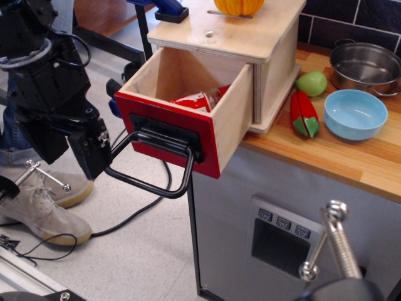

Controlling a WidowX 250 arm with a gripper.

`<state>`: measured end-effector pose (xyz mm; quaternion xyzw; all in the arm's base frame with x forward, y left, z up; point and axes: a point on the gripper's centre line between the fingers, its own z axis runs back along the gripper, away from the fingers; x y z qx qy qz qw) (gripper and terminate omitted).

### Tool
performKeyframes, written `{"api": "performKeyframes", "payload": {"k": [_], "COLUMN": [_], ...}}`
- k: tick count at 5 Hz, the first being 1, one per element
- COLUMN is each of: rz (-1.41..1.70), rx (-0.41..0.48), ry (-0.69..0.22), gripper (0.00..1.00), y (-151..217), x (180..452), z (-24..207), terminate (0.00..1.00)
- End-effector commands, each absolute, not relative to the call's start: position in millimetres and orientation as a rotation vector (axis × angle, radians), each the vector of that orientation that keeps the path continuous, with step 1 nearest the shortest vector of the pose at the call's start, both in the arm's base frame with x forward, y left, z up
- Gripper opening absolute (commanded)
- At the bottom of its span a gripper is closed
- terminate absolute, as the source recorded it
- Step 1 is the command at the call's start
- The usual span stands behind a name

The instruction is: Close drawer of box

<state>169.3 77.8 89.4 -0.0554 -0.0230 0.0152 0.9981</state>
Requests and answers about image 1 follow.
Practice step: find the black wheeled table frame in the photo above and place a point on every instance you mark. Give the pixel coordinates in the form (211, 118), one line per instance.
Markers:
(96, 21)

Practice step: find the beige suede shoe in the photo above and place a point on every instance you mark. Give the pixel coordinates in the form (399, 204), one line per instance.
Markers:
(44, 191)
(58, 226)

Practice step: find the orange toy pumpkin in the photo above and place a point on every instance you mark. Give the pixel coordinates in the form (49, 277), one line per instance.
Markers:
(238, 7)

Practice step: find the green toy pear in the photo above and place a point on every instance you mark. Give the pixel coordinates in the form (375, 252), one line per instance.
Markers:
(313, 83)

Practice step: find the stainless steel pot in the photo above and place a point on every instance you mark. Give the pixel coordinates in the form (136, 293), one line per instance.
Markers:
(366, 67)

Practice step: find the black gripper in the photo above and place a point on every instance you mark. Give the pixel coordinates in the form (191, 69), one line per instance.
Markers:
(75, 125)

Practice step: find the near beige suede shoe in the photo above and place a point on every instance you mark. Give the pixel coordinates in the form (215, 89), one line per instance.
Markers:
(58, 226)

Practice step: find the right metal clamp screw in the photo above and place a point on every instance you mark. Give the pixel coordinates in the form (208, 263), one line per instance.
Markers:
(333, 214)

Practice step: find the blue jeans leg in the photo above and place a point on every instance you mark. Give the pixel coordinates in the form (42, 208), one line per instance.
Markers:
(15, 149)

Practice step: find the red front wooden drawer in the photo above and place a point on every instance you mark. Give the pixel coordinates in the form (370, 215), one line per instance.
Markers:
(195, 140)

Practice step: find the grey toy kitchen cabinet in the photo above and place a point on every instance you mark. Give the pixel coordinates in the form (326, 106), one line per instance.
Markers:
(254, 226)

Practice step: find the light blue bowl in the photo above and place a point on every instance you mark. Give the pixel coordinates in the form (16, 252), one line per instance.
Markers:
(354, 115)

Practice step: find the light plywood box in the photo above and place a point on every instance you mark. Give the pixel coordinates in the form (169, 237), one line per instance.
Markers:
(267, 39)

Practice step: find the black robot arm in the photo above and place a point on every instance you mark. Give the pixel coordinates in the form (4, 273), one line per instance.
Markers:
(42, 61)

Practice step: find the aluminium frame rail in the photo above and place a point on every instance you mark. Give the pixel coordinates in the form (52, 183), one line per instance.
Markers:
(22, 281)

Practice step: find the red toy chili pepper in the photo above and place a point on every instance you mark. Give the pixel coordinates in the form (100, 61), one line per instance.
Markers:
(303, 115)

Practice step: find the far beige suede shoe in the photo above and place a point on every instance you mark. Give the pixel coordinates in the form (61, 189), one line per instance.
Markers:
(44, 191)

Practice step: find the blue bar clamp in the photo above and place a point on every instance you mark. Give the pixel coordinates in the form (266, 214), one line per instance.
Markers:
(169, 11)

